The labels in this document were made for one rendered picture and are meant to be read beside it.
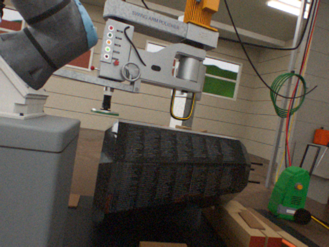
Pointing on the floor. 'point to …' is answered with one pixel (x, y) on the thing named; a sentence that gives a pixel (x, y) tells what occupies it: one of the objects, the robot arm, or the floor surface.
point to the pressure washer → (292, 192)
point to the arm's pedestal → (36, 179)
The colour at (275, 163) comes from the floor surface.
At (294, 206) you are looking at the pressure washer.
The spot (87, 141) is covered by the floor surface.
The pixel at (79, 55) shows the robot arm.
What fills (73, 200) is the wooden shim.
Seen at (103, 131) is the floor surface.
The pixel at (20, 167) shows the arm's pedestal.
